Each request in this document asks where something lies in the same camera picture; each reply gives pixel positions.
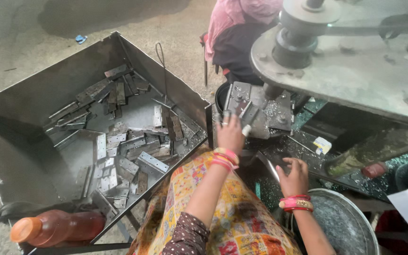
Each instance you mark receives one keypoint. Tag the round steel basin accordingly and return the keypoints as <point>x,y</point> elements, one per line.
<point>342,223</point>

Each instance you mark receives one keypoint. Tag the reddish brown small bottle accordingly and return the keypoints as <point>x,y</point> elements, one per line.
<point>374,170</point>

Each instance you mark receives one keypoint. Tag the small white yellow box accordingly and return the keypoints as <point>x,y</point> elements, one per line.
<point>322,145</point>

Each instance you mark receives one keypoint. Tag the yellow patterned dress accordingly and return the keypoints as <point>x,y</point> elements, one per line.
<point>225,216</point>

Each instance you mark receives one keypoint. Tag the large steel sheet bin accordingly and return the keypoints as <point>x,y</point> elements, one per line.
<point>23,148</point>

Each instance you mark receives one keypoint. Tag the grey drill press machine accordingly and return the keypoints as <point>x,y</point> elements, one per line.
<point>349,60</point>

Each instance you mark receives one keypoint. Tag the pink bangles on left wrist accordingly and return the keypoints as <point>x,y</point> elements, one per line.
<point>226,158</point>

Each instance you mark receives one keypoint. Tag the pile of steel hinges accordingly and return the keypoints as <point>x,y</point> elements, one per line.
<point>126,141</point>

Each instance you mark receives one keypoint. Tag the steel drilling jig plate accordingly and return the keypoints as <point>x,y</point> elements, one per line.
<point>278,111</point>

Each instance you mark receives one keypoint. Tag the orange capped plastic bottle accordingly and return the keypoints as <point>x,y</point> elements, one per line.
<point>57,226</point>

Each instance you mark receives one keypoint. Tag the person's left hand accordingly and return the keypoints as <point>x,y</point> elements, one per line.
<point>229,136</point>

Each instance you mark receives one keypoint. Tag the single steel hinge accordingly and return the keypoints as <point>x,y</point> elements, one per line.
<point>249,114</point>

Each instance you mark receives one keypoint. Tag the slanted steel chute plate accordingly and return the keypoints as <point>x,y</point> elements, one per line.
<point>267,165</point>

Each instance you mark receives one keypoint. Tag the blue scrap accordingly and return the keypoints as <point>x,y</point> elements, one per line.
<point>80,39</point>

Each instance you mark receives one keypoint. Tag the pink red bangles right wrist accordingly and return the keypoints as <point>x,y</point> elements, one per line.
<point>296,203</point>

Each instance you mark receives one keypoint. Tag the person's right hand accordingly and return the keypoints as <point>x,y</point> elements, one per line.
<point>293,180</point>

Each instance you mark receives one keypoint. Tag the black round tub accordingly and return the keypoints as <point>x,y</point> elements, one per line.
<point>221,97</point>

